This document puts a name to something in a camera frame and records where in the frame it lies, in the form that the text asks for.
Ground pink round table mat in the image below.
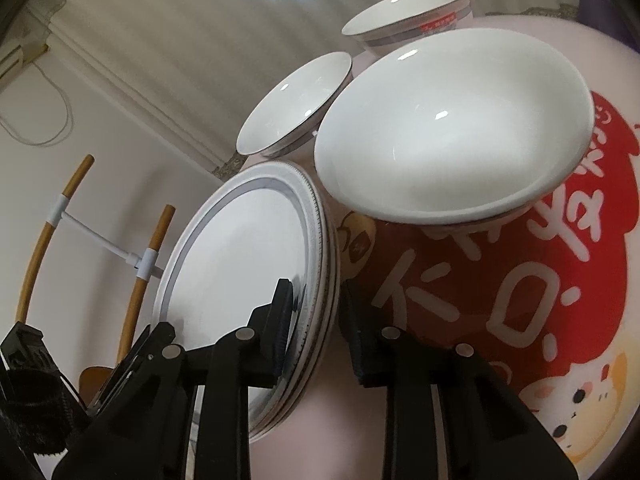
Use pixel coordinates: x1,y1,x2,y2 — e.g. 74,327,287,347
250,15,639,479

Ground purple cloth on sofa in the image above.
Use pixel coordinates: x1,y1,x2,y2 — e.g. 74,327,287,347
577,0,634,44

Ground small white bowl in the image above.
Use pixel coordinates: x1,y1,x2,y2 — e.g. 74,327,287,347
236,51,352,158

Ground grey wall cable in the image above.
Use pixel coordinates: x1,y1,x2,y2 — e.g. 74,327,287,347
0,58,75,149

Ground white curtain lace trim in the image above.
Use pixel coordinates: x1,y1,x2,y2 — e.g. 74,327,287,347
27,0,578,179

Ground white bowl red label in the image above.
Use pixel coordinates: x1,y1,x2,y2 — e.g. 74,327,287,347
342,0,473,58

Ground wooden chair white connectors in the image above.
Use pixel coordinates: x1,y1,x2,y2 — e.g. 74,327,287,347
14,154,177,411

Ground white bowl grey band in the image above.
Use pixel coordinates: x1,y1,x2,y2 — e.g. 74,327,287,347
314,28,594,226

